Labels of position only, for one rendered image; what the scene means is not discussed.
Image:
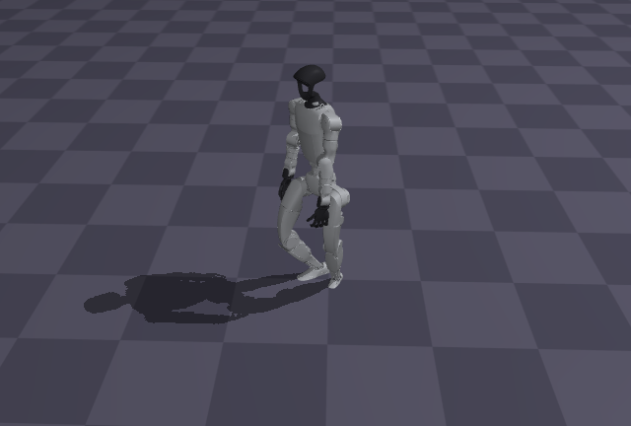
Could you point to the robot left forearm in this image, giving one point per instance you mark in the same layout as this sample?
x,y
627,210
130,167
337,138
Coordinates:
x,y
325,179

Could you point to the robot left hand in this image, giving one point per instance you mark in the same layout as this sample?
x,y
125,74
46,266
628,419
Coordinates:
x,y
320,215

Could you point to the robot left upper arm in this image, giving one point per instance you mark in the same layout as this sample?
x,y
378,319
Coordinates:
x,y
331,125

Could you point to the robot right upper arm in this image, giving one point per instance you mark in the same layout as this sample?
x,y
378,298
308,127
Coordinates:
x,y
293,137

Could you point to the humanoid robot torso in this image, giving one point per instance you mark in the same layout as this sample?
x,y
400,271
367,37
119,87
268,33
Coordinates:
x,y
308,122

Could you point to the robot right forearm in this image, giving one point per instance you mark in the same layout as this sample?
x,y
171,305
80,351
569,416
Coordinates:
x,y
291,158

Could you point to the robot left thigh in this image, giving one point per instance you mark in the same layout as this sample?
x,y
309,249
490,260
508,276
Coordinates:
x,y
339,198

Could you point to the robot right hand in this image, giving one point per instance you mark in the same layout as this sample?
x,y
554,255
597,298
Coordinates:
x,y
285,183

